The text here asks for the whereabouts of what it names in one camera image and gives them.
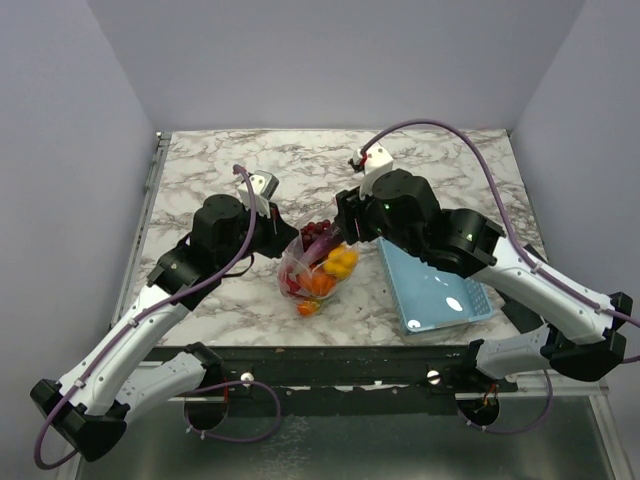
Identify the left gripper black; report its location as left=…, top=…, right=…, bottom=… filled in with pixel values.
left=218, top=198, right=301, bottom=270

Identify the red tomato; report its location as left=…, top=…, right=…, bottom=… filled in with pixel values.
left=278, top=267, right=301, bottom=297

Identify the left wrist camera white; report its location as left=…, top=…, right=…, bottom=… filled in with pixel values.
left=233, top=165, right=279, bottom=217

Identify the dark red grapes bunch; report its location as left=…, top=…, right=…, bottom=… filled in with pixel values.
left=300, top=219, right=331, bottom=249

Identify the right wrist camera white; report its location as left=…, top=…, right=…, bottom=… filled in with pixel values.
left=349, top=142, right=394, bottom=200

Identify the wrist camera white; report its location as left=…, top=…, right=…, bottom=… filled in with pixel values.
left=233, top=165, right=279, bottom=217
left=349, top=142, right=394, bottom=200

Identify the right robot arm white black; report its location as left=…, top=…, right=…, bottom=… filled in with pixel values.
left=335, top=169, right=629, bottom=391

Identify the yellow bell pepper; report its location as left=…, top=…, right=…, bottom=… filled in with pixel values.
left=322, top=246, right=359, bottom=280

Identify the long purple eggplant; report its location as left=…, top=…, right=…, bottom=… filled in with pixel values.
left=300, top=224, right=344, bottom=265

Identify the light blue plastic basket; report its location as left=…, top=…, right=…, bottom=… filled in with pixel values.
left=378, top=239, right=494, bottom=339

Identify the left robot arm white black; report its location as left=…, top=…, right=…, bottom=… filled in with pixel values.
left=30, top=194, right=298, bottom=462

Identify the green orange mango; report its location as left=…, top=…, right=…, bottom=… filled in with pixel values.
left=296, top=299, right=322, bottom=317

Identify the clear zip top bag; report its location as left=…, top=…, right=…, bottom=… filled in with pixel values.
left=277, top=201, right=359, bottom=314

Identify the black mounting rail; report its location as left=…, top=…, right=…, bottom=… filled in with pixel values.
left=164, top=344, right=519, bottom=416

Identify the small orange fruit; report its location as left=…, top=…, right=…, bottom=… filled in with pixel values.
left=297, top=271, right=337, bottom=298

